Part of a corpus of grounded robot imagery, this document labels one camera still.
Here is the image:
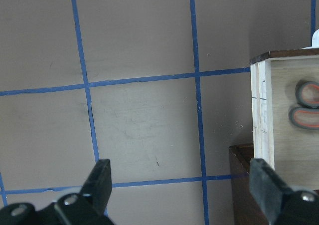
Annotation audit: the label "light wooden drawer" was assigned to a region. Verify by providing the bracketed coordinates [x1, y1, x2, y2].
[250, 48, 319, 190]

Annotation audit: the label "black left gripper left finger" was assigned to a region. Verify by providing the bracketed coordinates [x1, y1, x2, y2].
[79, 159, 111, 215]

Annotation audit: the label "dark brown wooden cabinet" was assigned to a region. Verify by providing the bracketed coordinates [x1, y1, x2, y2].
[229, 144, 269, 225]

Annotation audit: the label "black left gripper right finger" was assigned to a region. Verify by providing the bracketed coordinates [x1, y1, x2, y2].
[249, 158, 294, 223]

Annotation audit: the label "grey orange scissors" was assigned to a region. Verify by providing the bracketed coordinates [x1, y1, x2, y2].
[289, 80, 319, 130]

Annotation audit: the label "white drawer handle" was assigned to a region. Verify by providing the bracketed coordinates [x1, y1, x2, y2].
[303, 29, 319, 49]

